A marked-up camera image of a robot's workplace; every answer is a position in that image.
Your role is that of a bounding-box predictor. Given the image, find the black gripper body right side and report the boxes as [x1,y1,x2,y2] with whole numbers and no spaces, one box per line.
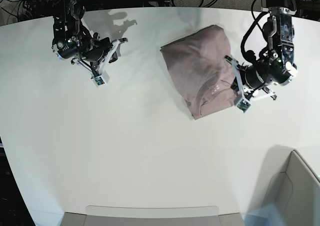
[80,37,113,71]

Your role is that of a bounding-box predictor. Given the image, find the blue translucent bag corner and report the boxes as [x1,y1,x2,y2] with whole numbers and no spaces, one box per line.
[244,203,286,226]

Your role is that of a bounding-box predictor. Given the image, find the grey cardboard box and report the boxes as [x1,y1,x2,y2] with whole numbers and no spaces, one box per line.
[262,150,320,225]
[60,205,245,225]

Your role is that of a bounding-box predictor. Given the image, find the grey cardboard box bottom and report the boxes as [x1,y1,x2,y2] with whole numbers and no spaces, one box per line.
[60,205,245,225]

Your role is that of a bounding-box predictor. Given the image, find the grey cardboard box right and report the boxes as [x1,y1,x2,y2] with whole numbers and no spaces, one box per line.
[262,150,320,225]

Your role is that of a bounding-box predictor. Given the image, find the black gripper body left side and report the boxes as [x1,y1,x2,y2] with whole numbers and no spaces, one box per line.
[238,64,278,90]

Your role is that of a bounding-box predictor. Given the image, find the pink T-shirt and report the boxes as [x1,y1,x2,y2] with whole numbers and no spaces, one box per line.
[160,25,238,120]

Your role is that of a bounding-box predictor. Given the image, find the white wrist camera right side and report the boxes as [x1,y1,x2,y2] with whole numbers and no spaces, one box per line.
[91,38,128,87]

